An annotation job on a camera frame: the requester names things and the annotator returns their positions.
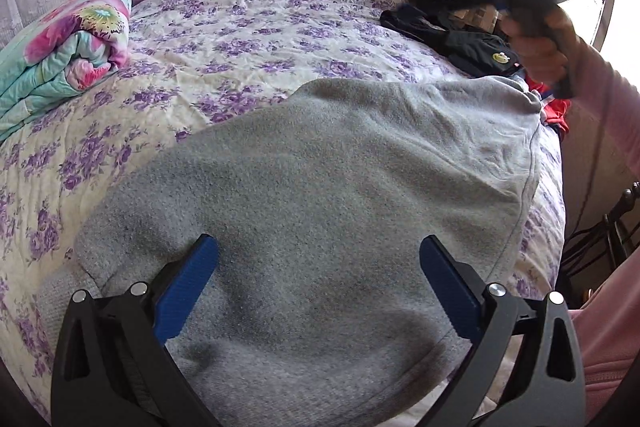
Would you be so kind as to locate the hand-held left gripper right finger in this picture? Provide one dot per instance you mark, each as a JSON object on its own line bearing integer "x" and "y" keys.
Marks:
{"x": 450, "y": 292}

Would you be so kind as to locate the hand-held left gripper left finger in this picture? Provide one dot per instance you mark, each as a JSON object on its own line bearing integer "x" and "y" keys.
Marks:
{"x": 187, "y": 287}

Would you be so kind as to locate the grey pants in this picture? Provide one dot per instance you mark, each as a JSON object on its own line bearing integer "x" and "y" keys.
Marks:
{"x": 325, "y": 207}

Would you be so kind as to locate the person's right forearm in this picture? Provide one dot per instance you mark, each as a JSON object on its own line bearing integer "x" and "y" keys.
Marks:
{"x": 610, "y": 97}

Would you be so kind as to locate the person's right hand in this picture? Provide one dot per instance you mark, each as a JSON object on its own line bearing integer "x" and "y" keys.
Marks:
{"x": 537, "y": 52}

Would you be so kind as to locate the black garment with smiley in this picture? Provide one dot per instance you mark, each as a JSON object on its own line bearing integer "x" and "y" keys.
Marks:
{"x": 470, "y": 49}

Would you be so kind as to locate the red garment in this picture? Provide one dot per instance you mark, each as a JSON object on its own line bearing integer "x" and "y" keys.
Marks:
{"x": 557, "y": 114}

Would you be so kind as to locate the person's pink clothing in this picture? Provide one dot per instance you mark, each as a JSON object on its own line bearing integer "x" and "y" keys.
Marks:
{"x": 610, "y": 347}

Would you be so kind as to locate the purple floral bedspread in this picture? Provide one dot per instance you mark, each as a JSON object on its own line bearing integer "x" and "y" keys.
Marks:
{"x": 225, "y": 32}

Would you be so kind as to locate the folded floral quilt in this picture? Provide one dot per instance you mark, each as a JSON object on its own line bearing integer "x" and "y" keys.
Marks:
{"x": 55, "y": 57}

